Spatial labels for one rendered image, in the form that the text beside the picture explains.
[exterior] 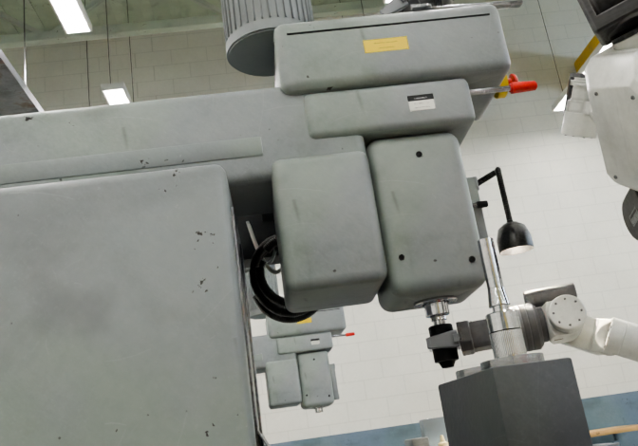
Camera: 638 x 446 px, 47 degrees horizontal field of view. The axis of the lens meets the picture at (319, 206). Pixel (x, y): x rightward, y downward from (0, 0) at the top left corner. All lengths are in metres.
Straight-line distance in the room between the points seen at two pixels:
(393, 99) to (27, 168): 0.71
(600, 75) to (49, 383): 1.03
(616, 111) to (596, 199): 7.79
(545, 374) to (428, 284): 0.38
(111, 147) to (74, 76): 7.92
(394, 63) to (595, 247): 7.55
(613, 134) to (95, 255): 0.90
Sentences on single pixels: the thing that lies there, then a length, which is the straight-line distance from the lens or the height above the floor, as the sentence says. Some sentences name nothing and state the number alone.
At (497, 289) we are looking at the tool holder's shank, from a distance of 1.11.
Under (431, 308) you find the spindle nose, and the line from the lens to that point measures 1.44.
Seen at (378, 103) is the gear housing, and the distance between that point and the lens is 1.46.
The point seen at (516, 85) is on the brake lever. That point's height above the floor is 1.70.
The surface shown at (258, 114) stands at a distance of 1.45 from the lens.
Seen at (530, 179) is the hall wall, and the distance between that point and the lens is 8.93.
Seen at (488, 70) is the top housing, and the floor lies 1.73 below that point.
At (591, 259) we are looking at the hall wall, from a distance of 8.87.
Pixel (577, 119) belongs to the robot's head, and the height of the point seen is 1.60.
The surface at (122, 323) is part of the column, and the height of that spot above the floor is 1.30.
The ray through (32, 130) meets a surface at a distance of 1.51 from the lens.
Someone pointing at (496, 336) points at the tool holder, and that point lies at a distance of 1.10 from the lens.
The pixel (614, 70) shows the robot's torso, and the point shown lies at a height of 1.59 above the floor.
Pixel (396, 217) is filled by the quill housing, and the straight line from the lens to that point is 1.39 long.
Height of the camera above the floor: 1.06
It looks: 18 degrees up
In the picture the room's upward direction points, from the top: 8 degrees counter-clockwise
